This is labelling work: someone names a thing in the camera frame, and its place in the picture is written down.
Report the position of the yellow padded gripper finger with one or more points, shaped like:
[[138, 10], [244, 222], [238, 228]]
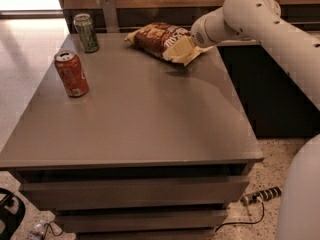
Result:
[[182, 52]]

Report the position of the brown chip bag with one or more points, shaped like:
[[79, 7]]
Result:
[[157, 37]]

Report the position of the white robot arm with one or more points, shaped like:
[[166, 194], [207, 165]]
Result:
[[298, 54]]

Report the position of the grey drawer cabinet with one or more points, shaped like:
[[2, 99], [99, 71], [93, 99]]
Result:
[[153, 151]]

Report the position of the green soda can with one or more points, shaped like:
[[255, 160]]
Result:
[[84, 26]]

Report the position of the orange soda can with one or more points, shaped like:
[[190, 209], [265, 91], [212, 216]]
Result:
[[70, 70]]

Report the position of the white power strip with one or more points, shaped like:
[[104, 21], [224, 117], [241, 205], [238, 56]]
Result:
[[261, 196]]

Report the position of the black chair base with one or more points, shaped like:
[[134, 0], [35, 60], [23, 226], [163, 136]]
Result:
[[12, 212]]

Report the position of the plastic bottle on floor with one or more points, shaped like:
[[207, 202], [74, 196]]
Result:
[[37, 232]]

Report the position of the left metal wall bracket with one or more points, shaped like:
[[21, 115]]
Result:
[[110, 15]]

